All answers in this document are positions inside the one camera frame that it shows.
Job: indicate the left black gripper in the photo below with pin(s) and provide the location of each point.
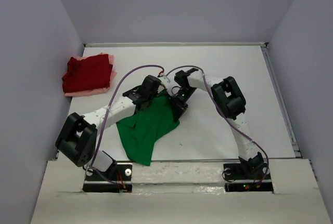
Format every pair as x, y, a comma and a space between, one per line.
154, 95

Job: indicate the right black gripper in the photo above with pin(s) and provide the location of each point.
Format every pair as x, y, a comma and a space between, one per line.
178, 107

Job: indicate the green t shirt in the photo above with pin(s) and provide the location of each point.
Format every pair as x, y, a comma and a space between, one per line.
140, 132

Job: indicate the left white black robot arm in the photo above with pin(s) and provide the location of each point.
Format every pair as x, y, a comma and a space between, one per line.
78, 138

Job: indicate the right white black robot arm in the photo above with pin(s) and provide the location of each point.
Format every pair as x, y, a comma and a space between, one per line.
230, 104

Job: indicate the folded pink t shirt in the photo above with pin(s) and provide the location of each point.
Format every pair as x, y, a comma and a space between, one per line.
104, 89

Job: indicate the folded dark red t shirt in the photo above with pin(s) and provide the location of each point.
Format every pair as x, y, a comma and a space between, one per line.
87, 73

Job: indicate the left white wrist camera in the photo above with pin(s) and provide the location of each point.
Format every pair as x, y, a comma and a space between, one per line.
164, 79

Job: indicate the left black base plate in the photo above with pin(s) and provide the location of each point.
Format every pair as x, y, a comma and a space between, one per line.
117, 180

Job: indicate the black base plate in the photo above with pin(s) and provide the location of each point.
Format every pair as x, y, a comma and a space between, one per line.
117, 180
237, 181

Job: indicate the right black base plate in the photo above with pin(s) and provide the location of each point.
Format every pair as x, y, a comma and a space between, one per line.
237, 181

